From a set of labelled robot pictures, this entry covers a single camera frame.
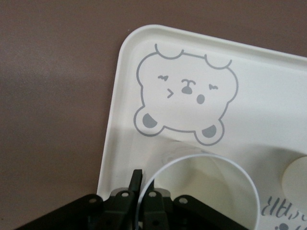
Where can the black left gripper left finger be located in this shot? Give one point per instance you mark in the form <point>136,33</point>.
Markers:
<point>115,210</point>

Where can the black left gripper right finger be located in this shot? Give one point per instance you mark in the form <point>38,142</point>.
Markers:
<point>156,208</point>

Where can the cream tray with bear print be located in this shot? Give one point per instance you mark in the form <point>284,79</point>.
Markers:
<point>192,107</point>

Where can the brown table cover sheet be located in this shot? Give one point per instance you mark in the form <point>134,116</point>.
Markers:
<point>48,95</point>

